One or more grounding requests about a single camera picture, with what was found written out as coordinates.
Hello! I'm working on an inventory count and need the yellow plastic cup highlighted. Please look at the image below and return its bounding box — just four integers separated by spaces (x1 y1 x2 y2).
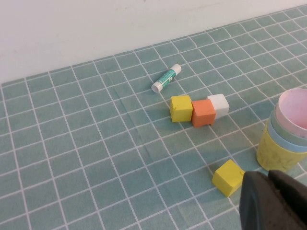
256 119 307 172

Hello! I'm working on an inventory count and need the light blue plastic cup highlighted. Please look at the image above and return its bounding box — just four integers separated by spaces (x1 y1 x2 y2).
265 117 307 153

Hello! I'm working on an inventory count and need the white foam cube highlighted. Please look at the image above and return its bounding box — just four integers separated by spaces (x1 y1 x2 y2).
206 93 230 120

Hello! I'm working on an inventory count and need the yellow foam cube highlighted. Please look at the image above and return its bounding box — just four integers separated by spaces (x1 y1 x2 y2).
211 159 246 198
169 95 194 123

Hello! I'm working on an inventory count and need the green white glue stick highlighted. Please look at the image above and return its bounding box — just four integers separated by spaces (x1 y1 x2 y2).
151 63 182 93

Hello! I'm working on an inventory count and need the pink plastic cup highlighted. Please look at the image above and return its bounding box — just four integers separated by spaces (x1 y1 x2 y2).
275 88 307 139

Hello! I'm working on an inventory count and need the orange foam cube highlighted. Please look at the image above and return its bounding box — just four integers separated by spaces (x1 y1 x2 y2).
191 99 216 128

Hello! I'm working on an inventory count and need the green plastic cup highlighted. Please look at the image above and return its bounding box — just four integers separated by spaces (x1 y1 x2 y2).
270 105 307 145

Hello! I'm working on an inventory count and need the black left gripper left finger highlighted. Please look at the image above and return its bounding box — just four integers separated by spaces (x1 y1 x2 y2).
239 170 307 230

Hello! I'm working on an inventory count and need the teal grid tablecloth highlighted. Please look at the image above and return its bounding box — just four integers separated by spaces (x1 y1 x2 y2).
0 4 307 230

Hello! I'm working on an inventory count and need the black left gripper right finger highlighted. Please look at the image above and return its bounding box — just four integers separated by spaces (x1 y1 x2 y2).
268 169 307 218

